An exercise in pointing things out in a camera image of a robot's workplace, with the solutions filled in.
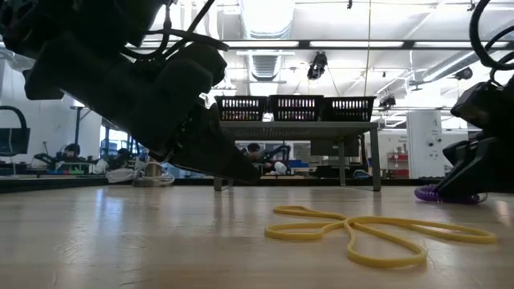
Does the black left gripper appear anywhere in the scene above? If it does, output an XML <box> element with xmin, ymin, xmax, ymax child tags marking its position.
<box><xmin>23</xmin><ymin>31</ymin><xmax>190</xmax><ymax>160</ymax></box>

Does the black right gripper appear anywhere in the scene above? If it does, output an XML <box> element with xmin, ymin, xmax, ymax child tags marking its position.
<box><xmin>435</xmin><ymin>75</ymin><xmax>514</xmax><ymax>197</ymax></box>

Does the black slotted plastic basket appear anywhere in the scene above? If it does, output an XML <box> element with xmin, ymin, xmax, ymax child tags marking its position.
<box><xmin>322</xmin><ymin>96</ymin><xmax>377</xmax><ymax>122</ymax></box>
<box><xmin>214</xmin><ymin>95</ymin><xmax>269</xmax><ymax>122</ymax></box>
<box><xmin>267</xmin><ymin>94</ymin><xmax>324</xmax><ymax>122</ymax></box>

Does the purple coil wrist keychain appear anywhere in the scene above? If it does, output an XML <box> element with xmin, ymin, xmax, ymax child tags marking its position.
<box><xmin>414</xmin><ymin>184</ymin><xmax>482</xmax><ymax>206</ymax></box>

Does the person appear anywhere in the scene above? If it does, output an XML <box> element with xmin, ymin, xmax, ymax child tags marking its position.
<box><xmin>112</xmin><ymin>147</ymin><xmax>133</xmax><ymax>169</ymax></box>
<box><xmin>62</xmin><ymin>143</ymin><xmax>84</xmax><ymax>164</ymax></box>
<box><xmin>240</xmin><ymin>142</ymin><xmax>266</xmax><ymax>161</ymax></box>

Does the black metal stand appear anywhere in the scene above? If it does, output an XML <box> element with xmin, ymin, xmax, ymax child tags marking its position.
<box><xmin>71</xmin><ymin>104</ymin><xmax>84</xmax><ymax>148</ymax></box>

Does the white square pillar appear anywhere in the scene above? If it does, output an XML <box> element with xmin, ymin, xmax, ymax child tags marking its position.
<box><xmin>406</xmin><ymin>109</ymin><xmax>446</xmax><ymax>180</ymax></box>

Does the white mushroom table lamp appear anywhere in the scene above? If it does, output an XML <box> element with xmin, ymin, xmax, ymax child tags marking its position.
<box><xmin>142</xmin><ymin>159</ymin><xmax>165</xmax><ymax>186</ymax></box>

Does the red storage rack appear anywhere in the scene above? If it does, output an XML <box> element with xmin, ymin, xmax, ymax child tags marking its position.
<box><xmin>386</xmin><ymin>151</ymin><xmax>410</xmax><ymax>179</ymax></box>

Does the black arched device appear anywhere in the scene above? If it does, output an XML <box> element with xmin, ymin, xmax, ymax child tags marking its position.
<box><xmin>0</xmin><ymin>105</ymin><xmax>31</xmax><ymax>158</ymax></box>

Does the black overhead crossbeam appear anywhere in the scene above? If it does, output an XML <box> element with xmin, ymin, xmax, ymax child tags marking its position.
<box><xmin>216</xmin><ymin>38</ymin><xmax>514</xmax><ymax>51</ymax></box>

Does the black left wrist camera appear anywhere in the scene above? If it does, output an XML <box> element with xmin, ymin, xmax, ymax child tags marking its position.
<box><xmin>154</xmin><ymin>41</ymin><xmax>229</xmax><ymax>106</ymax></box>

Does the white coiled lamp cable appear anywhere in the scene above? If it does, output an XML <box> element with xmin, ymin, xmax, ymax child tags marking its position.
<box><xmin>104</xmin><ymin>158</ymin><xmax>177</xmax><ymax>188</ymax></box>

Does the black aluminium extrusion frame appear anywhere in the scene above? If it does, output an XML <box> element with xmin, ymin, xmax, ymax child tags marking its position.
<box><xmin>0</xmin><ymin>175</ymin><xmax>514</xmax><ymax>194</ymax></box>

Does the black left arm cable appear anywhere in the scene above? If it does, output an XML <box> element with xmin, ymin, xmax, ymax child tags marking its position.
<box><xmin>120</xmin><ymin>0</ymin><xmax>230</xmax><ymax>61</ymax></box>

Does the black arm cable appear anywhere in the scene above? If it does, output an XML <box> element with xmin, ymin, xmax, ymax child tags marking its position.
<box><xmin>120</xmin><ymin>0</ymin><xmax>230</xmax><ymax>61</ymax></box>
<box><xmin>468</xmin><ymin>0</ymin><xmax>514</xmax><ymax>88</ymax></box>

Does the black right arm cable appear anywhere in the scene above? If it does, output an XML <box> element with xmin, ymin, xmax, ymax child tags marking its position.
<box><xmin>468</xmin><ymin>0</ymin><xmax>514</xmax><ymax>88</ymax></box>

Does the black overhead camera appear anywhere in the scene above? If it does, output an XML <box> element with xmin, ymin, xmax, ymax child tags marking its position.
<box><xmin>306</xmin><ymin>51</ymin><xmax>328</xmax><ymax>81</ymax></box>

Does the silver ceiling air duct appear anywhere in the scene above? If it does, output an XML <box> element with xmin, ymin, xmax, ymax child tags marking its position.
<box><xmin>239</xmin><ymin>0</ymin><xmax>296</xmax><ymax>40</ymax></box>

